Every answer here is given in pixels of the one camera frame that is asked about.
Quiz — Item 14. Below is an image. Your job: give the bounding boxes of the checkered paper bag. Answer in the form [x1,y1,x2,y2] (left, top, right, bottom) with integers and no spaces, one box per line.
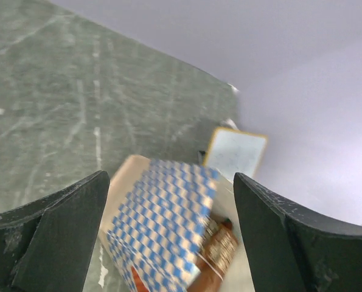
[99,155,254,291]

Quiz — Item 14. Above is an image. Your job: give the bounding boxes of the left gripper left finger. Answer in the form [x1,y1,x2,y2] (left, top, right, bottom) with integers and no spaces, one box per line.
[0,170,110,292]

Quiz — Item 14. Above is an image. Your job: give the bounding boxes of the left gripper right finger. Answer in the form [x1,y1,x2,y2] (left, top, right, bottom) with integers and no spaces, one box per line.
[234,173,362,291]

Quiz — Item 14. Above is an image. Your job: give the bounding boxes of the white whiteboard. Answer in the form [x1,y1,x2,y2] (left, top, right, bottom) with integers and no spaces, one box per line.
[203,127,268,181]

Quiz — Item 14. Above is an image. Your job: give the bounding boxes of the brown snack bag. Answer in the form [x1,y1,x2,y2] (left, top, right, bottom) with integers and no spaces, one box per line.
[187,218,238,291]

